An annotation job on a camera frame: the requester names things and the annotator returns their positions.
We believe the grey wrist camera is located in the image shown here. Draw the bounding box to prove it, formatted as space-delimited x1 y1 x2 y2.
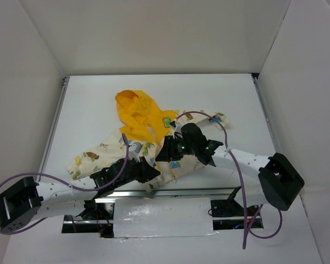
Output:
128 141 143 162
169 120 182 136

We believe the aluminium left side rail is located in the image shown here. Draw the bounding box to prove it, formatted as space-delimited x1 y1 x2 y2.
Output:
38 76 70 173

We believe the aluminium table edge rail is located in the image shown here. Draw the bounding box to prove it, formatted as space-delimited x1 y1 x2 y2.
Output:
96 188 235 203

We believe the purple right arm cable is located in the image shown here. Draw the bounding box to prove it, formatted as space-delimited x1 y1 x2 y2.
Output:
172 110 283 250

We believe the cream printed kids jacket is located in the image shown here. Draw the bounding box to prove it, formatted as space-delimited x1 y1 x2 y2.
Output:
67 90 228 192

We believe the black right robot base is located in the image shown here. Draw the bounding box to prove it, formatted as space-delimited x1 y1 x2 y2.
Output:
208 186 265 230

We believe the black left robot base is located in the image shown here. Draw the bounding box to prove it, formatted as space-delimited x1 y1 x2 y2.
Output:
75 200 114 238

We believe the aluminium right side rail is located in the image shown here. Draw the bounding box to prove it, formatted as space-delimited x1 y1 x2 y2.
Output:
251 73 295 195

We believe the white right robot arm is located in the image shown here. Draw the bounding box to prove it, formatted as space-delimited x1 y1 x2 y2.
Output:
155 121 305 211

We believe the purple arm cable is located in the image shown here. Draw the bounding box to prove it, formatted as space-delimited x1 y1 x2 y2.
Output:
0 133 130 235
172 110 283 250

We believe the white front cover panel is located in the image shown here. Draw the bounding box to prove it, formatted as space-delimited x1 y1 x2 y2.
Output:
113 197 213 238

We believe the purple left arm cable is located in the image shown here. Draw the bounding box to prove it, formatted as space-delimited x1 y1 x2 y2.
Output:
0 133 130 235

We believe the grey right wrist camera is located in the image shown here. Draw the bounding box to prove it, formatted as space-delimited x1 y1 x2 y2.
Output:
169 120 182 136

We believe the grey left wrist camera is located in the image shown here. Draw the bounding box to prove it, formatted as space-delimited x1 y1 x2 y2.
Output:
128 141 143 162

